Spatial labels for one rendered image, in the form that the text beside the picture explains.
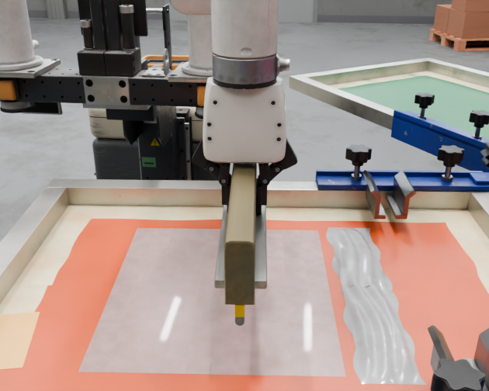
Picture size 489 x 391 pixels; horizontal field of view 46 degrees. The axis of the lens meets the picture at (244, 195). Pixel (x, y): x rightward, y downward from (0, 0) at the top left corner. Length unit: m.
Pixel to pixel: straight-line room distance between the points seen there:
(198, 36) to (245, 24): 0.55
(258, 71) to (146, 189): 0.44
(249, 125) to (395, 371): 0.32
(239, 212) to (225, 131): 0.12
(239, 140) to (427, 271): 0.36
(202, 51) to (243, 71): 0.54
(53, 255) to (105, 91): 0.46
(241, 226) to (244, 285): 0.06
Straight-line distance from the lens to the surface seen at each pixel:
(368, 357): 0.70
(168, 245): 0.91
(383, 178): 1.05
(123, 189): 1.04
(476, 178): 1.08
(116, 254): 0.90
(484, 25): 7.98
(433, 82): 1.98
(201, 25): 1.18
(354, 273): 0.83
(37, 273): 0.89
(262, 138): 0.68
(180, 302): 0.78
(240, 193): 0.64
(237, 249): 0.55
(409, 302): 0.80
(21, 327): 0.78
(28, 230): 0.93
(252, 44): 0.64
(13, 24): 1.32
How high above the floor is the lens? 1.41
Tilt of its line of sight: 25 degrees down
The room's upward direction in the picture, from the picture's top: straight up
